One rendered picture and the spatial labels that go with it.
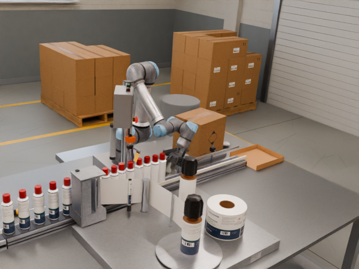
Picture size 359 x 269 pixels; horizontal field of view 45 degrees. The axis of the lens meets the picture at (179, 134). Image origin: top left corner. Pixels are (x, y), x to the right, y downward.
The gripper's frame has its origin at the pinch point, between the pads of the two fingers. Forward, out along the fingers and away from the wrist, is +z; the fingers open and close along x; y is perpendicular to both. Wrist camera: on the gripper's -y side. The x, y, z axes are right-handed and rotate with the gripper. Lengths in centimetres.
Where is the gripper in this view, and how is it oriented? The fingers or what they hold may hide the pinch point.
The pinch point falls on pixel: (164, 174)
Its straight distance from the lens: 262.9
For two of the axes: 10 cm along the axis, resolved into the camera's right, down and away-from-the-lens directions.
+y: 6.3, 3.3, -7.0
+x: 6.3, 3.0, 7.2
